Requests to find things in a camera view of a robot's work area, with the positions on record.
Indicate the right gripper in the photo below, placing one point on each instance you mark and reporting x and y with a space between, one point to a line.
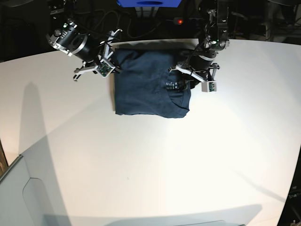
92 53

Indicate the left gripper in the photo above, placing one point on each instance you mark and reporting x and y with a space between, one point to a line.
192 77

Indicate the dark blue T-shirt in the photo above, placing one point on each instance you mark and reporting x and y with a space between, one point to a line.
143 85

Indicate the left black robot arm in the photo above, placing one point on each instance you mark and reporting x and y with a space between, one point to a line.
198 66

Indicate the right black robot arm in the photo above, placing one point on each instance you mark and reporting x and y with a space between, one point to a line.
69 36

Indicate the black power strip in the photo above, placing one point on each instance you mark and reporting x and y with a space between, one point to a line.
186 21

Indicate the blue box on stand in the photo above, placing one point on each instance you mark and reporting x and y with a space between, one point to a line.
149 3

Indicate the wooden board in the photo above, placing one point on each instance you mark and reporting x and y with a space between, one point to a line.
3 161

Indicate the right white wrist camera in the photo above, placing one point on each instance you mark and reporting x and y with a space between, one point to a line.
105 68

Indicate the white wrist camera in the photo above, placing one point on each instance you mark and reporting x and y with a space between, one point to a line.
105 68
209 86

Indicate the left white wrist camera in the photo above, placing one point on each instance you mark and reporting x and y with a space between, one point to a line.
209 86

